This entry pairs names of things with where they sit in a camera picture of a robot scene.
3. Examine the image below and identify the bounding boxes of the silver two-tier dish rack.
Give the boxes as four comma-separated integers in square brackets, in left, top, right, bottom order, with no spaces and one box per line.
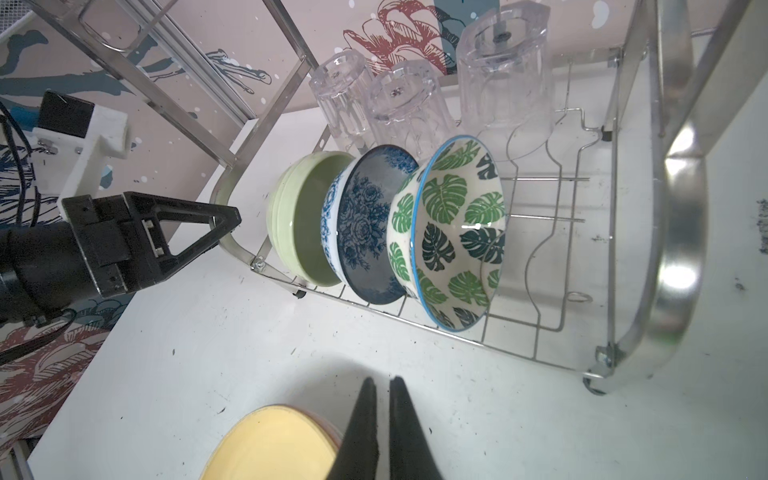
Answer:
[31,1,767,395]

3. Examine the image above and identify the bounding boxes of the clear drinking glass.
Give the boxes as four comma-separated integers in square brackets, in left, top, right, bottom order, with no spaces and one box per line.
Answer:
[456,1,555,160]
[309,49,376,156]
[364,60,457,164]

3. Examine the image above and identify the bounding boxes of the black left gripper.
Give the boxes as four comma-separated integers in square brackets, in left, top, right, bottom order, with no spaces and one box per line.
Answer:
[1,192,242,323]

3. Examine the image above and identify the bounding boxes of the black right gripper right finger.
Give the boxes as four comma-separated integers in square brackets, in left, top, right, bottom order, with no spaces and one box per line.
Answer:
[389,376,443,479]

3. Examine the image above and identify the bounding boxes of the light green bowl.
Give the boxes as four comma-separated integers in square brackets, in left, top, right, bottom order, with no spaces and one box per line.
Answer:
[266,151,353,287]

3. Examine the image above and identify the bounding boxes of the blue white patterned bowl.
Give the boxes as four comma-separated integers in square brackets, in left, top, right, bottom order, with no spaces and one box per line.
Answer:
[321,145,418,305]

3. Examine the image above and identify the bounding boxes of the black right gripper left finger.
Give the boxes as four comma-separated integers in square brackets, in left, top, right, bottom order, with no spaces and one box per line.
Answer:
[327,377,379,480]

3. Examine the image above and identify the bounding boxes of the green leaf patterned bowl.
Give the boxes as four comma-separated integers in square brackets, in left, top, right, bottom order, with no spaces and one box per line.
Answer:
[386,135,507,332]

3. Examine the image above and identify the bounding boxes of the yellow plate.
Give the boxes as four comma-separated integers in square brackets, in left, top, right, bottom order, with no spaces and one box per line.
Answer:
[201,405,338,479]

